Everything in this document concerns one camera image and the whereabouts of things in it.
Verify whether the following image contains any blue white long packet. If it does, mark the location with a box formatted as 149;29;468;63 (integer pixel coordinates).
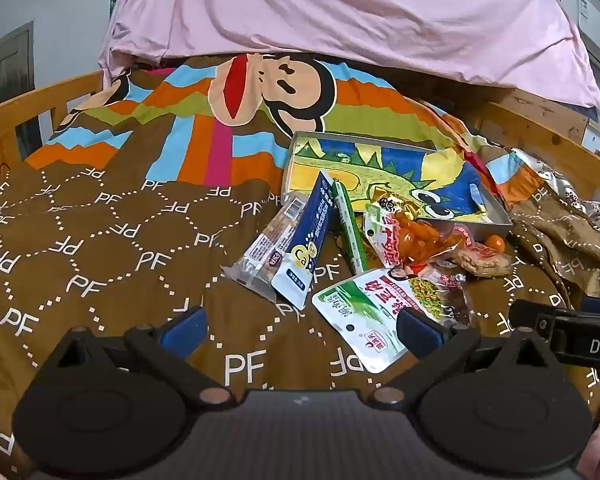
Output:
271;170;337;311

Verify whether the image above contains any silver printed cloth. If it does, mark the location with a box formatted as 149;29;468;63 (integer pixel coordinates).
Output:
510;147;600;241

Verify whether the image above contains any wooden bed frame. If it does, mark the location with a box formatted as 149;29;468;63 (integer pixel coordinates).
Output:
0;70;600;241

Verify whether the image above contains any white green pea packet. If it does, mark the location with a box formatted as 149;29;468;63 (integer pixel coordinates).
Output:
311;265;461;373

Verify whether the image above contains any dark dried fruit packet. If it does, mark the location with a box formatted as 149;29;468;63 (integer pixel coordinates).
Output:
430;270;476;326

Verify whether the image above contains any pink bed sheet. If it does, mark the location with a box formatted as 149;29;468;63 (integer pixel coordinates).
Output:
97;0;600;111

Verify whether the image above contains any clear nut bar packet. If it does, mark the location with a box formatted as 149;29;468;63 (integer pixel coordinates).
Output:
220;192;308;303

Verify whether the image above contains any rice cracker packet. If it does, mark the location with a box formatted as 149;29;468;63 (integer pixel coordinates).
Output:
447;225;513;278

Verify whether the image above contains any white air conditioner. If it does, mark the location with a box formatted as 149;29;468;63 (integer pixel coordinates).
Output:
557;0;600;56

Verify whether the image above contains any green sausage stick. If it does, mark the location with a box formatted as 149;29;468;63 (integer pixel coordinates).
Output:
331;180;370;276

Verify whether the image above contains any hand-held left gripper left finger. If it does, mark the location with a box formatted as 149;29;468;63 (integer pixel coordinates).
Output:
47;307;236;407

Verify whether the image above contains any printed blanket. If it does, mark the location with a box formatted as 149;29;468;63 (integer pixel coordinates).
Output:
0;52;600;480

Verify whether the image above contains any white red snack packet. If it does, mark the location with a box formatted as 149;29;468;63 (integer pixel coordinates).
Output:
362;205;406;268

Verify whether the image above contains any gold foil snack packet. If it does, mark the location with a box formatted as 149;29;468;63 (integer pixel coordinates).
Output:
370;187;421;216

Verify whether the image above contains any dark window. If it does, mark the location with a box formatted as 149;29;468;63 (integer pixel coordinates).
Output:
0;22;36;106

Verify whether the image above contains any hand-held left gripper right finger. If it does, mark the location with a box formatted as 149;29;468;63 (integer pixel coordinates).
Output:
370;307;556;407

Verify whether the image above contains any grey tray with dinosaur drawing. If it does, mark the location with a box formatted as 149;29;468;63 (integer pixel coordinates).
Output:
282;130;513;243

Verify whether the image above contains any clear orange snack packet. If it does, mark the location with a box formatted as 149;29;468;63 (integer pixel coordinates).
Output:
390;212;461;266

